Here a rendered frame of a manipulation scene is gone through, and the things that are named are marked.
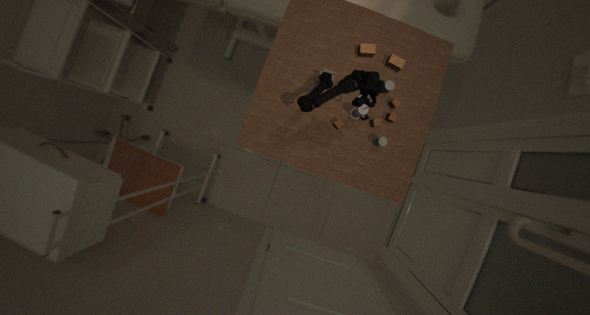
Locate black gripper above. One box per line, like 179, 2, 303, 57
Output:
352, 84, 376, 107

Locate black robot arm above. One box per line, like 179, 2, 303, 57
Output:
297, 70, 383, 112

